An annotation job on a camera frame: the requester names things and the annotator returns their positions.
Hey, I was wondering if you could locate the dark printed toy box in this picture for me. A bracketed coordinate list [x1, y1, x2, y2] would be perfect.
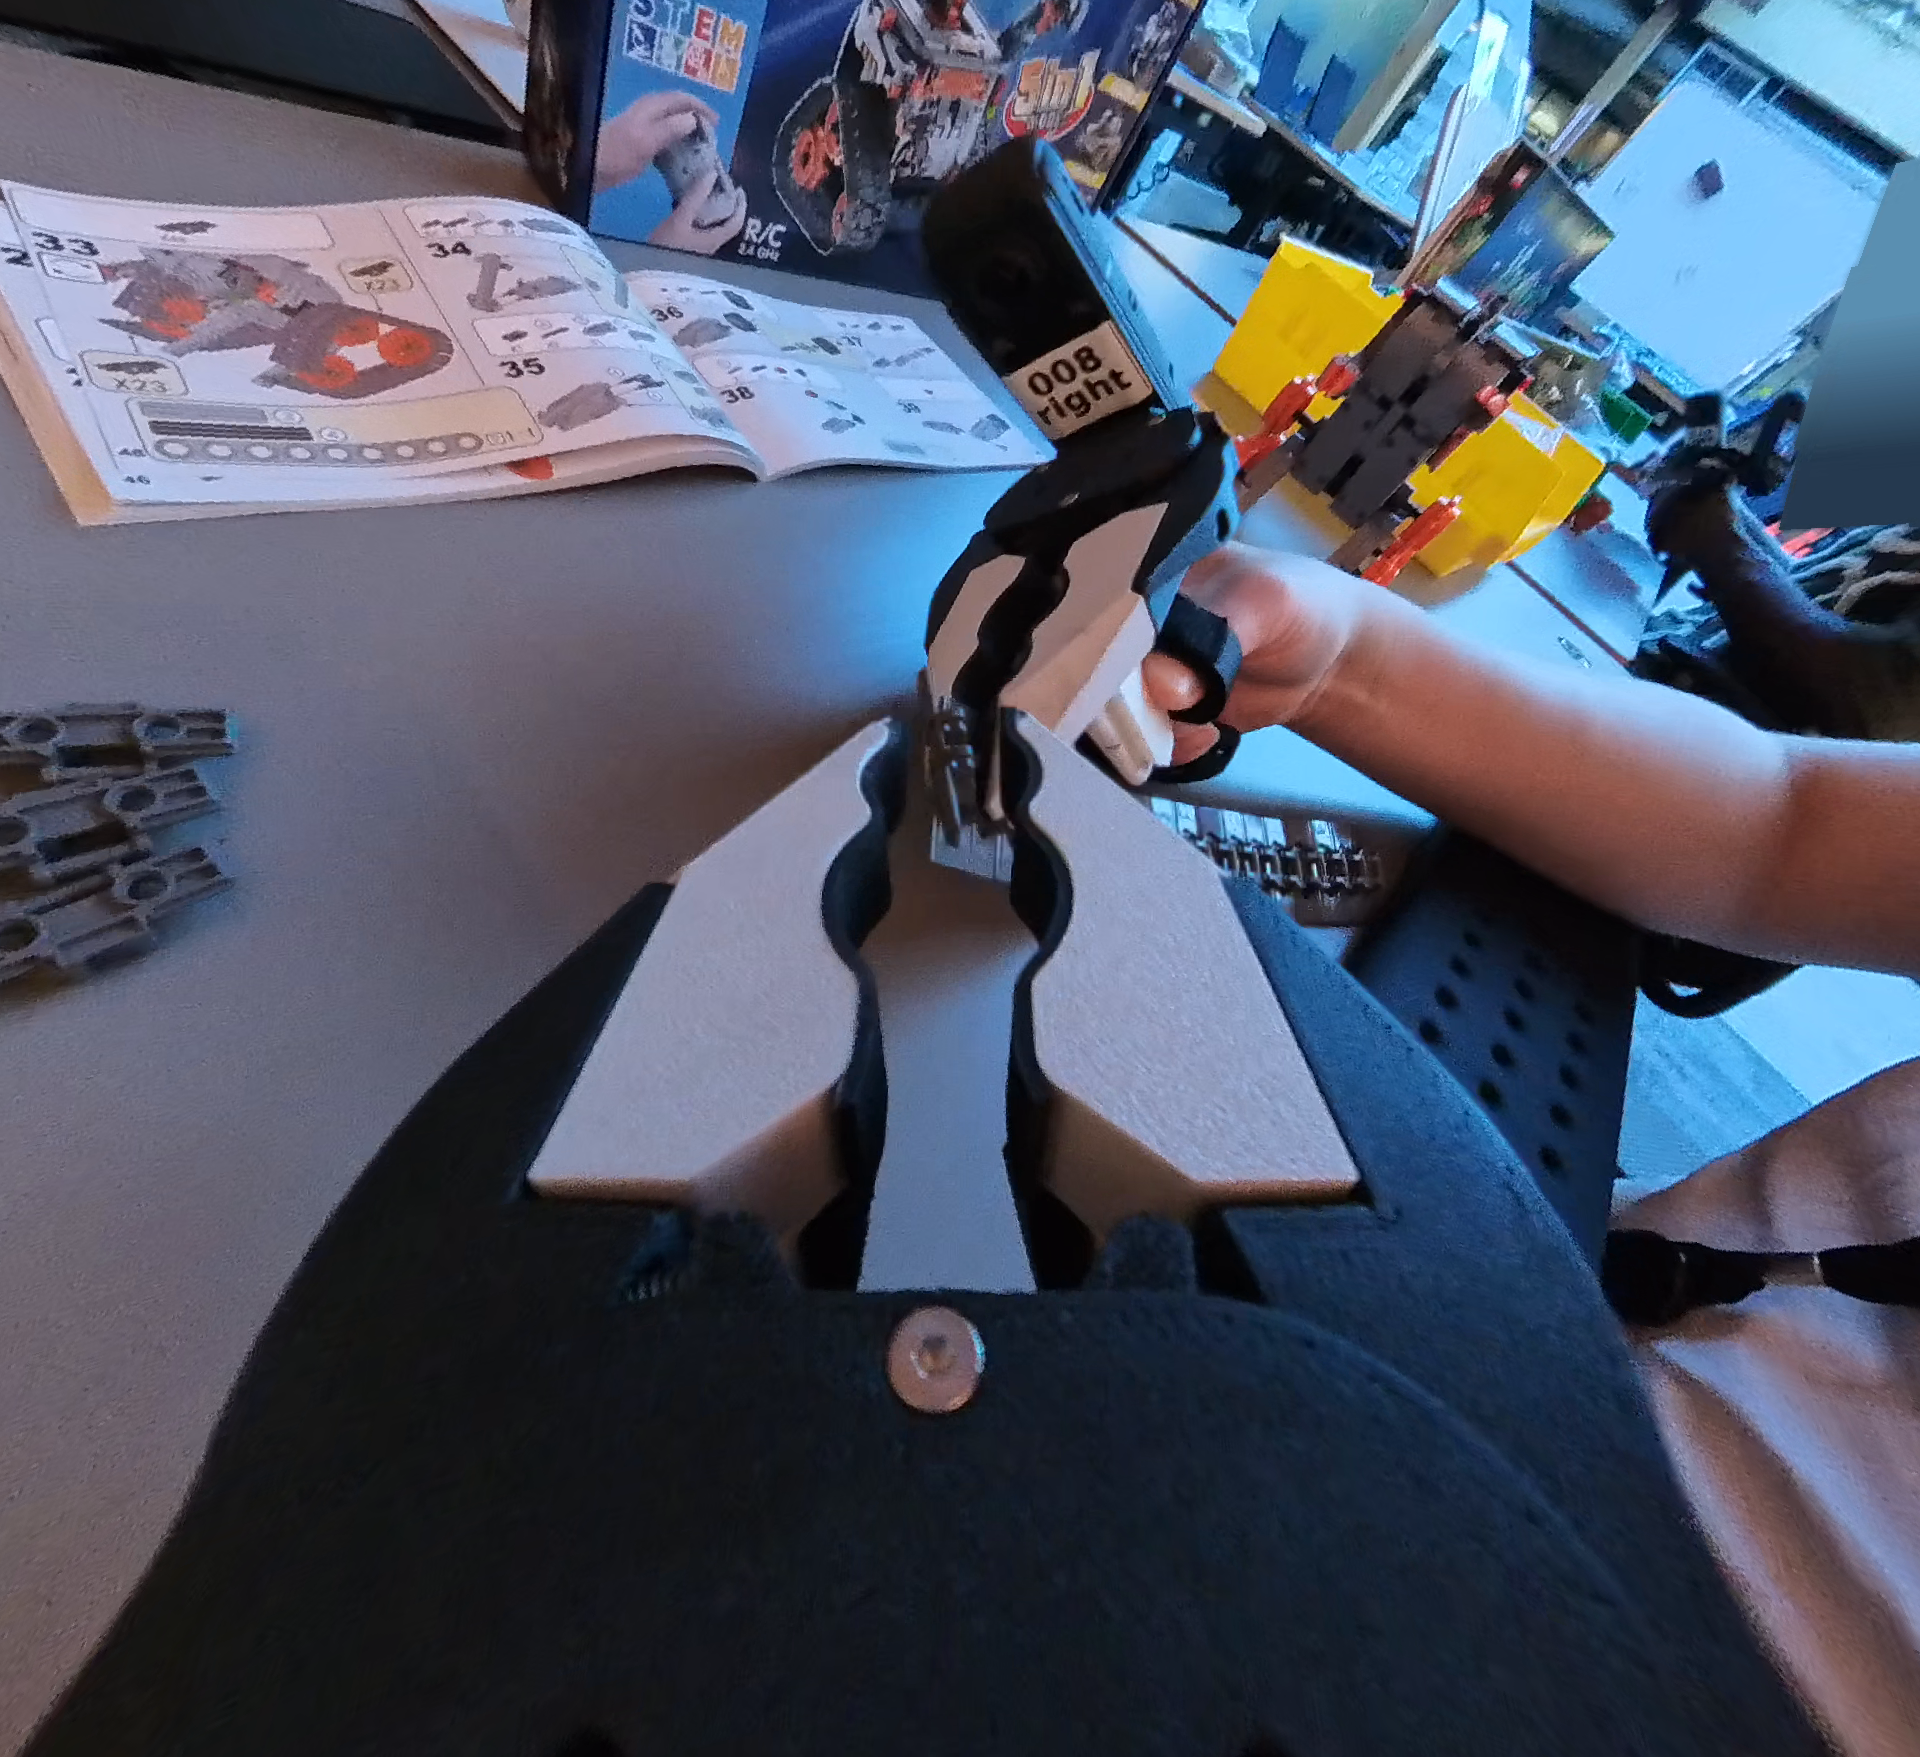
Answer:
[1410, 144, 1614, 319]

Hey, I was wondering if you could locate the white board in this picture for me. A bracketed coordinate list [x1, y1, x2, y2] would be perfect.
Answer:
[1572, 77, 1892, 392]

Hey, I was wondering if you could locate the open instruction booklet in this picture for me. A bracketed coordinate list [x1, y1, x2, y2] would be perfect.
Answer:
[0, 178, 1050, 528]

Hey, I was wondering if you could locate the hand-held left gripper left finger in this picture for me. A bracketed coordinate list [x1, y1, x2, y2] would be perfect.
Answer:
[525, 719, 917, 1286]

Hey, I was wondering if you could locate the yellow plastic bin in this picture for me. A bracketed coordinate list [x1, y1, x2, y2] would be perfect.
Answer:
[1207, 236, 1606, 581]

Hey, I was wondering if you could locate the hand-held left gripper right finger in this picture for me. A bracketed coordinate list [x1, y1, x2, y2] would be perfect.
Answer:
[998, 714, 1364, 1286]

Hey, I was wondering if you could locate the black perforated chair back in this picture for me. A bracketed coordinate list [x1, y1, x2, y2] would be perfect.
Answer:
[1341, 836, 1636, 1255]

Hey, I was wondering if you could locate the grey orange toy robot model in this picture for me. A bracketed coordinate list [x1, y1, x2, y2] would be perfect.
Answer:
[1222, 288, 1532, 586]

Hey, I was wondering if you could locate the black lanyard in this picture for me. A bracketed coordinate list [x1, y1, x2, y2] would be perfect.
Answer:
[1605, 1224, 1920, 1323]

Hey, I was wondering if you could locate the person's pale shirt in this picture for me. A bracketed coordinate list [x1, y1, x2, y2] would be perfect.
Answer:
[1611, 1059, 1920, 1757]

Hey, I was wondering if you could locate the person's right hand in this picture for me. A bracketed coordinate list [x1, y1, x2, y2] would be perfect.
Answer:
[1140, 544, 1392, 775]

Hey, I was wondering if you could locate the white card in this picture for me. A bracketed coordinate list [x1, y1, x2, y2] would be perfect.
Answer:
[398, 0, 535, 131]

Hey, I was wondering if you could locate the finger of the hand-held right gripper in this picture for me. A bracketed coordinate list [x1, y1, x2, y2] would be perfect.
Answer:
[923, 544, 1053, 735]
[1001, 523, 1191, 742]

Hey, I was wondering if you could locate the grey desk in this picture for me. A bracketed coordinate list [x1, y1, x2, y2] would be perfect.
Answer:
[0, 38, 1636, 1757]

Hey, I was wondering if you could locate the blue robot kit box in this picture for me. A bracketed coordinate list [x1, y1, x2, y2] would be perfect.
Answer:
[522, 0, 1266, 290]

